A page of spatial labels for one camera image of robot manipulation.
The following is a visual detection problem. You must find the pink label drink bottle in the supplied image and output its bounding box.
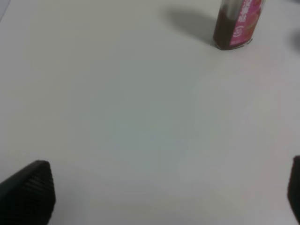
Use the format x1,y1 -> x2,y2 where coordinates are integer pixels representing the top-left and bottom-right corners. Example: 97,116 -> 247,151
213,0 -> 265,50

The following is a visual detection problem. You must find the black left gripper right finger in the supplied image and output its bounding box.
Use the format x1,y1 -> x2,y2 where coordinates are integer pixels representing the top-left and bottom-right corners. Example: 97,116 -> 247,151
287,156 -> 300,224

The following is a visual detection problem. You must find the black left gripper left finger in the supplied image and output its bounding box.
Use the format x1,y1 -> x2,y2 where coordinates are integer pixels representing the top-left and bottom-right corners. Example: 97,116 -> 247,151
0,160 -> 56,225

